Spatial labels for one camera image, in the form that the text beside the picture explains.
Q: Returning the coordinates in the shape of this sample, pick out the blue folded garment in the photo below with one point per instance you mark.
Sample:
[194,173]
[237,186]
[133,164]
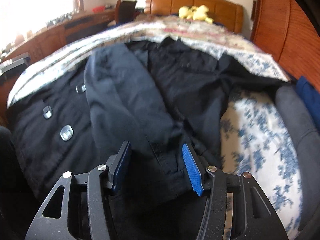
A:
[311,98]

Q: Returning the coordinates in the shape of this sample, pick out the pink floral quilt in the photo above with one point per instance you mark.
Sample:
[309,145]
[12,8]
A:
[197,30]

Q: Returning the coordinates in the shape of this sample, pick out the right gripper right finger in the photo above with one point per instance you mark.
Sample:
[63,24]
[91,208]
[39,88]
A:
[196,166]

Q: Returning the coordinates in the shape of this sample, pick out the wooden desk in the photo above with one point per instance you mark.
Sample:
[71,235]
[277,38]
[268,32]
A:
[51,39]

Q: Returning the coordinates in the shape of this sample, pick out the red bowl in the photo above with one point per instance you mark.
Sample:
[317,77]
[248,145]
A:
[98,9]

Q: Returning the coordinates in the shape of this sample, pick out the yellow plush toy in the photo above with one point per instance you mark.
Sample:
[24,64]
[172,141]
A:
[195,13]

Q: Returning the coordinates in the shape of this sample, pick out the dark wooden chair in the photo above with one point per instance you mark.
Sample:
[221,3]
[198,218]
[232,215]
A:
[124,11]

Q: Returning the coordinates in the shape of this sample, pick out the grey folded garment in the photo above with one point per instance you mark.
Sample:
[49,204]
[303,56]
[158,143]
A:
[305,138]

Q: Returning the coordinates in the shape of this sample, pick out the blue floral bed sheet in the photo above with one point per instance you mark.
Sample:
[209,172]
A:
[254,137]

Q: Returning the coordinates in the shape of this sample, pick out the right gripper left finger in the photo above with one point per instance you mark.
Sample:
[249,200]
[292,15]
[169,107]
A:
[117,166]

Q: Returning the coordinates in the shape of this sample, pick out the dark navy jacket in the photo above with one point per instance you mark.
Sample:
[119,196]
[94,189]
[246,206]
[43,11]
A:
[157,96]

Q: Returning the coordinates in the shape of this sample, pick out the wooden louvered wardrobe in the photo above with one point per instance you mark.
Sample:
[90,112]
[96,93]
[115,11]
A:
[282,29]

